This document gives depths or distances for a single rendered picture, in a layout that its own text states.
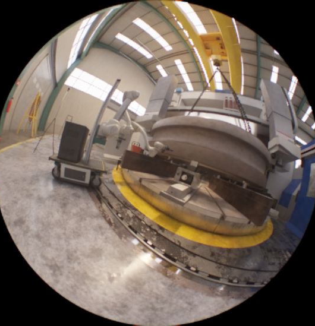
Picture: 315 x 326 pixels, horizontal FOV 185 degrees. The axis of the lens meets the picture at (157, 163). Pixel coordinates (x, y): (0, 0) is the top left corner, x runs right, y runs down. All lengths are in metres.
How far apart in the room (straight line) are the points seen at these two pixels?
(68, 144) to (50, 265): 1.32
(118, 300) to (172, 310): 0.29
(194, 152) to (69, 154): 1.97
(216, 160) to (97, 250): 1.85
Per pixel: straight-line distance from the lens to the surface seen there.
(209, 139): 1.94
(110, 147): 5.01
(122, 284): 0.73
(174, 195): 1.09
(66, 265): 0.78
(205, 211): 1.26
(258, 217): 1.54
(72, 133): 1.50
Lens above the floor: 0.71
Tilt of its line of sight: 3 degrees down
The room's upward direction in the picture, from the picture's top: 17 degrees clockwise
